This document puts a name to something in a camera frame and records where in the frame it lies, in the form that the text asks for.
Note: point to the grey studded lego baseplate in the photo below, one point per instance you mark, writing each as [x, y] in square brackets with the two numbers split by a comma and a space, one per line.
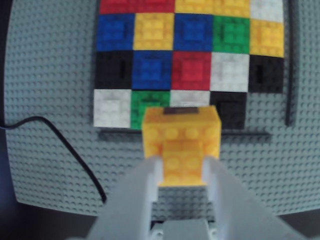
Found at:
[50, 75]

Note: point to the red lego cube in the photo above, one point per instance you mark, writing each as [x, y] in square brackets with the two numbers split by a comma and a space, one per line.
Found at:
[156, 5]
[118, 6]
[191, 70]

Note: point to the yellow lego cube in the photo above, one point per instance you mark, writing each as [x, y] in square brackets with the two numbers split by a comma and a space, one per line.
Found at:
[193, 6]
[231, 7]
[153, 31]
[267, 38]

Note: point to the black lego cube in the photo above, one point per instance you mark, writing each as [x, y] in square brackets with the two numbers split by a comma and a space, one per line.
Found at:
[266, 73]
[235, 110]
[113, 70]

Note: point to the green lego cube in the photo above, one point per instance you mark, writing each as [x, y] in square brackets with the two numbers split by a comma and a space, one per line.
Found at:
[147, 98]
[231, 33]

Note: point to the blue lego cube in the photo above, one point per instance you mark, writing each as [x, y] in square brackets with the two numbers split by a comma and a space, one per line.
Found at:
[116, 32]
[152, 70]
[193, 32]

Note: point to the yellow cube with dark patch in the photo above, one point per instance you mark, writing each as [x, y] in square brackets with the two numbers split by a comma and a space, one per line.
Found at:
[181, 142]

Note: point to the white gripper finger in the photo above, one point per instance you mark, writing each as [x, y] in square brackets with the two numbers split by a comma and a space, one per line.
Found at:
[237, 212]
[130, 205]

